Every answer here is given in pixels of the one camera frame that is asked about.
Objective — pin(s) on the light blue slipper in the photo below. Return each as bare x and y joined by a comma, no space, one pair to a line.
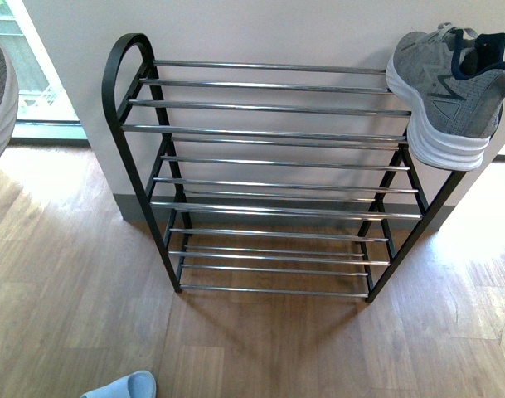
138,384

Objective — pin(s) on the black metal shoe rack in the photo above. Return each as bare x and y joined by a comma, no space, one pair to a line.
269,178

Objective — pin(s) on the window with dark frame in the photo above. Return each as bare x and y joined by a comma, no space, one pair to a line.
45,114

